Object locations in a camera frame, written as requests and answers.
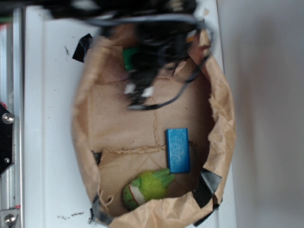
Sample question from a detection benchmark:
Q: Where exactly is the black octagonal mounting plate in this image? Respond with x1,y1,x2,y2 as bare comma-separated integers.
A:
0,102,15,176

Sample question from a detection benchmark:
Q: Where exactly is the crumpled brown paper bag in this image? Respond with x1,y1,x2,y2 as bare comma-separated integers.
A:
71,7,236,228

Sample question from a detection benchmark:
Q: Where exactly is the aluminium extrusion rail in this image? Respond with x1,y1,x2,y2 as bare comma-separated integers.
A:
0,8,25,228

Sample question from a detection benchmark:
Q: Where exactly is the grey braided cable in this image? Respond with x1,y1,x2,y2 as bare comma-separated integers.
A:
85,13,214,112

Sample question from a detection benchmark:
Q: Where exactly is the green rectangular block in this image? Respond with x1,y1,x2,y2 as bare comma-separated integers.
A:
123,47,139,72

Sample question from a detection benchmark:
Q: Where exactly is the blue rectangular block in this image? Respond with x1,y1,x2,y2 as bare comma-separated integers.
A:
166,128,190,173

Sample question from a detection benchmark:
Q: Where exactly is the green fuzzy plush toy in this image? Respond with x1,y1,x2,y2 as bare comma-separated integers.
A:
122,168,175,210

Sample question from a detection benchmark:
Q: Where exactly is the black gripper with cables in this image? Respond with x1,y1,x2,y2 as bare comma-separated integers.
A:
125,22,197,110

